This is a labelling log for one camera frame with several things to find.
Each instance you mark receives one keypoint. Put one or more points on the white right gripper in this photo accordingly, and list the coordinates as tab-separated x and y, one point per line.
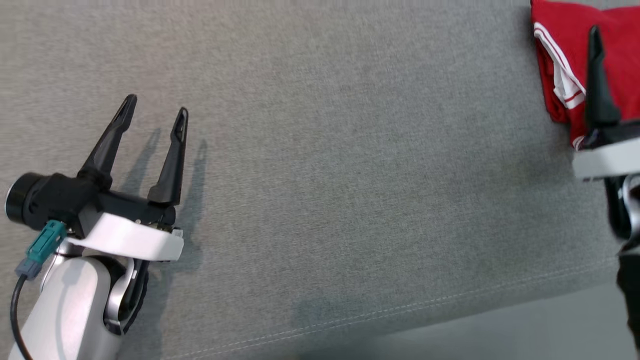
607	155

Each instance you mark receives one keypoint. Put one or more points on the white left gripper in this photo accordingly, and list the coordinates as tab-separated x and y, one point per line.
130	240

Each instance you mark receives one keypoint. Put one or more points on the red basketball jersey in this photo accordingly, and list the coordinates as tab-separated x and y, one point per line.
565	45

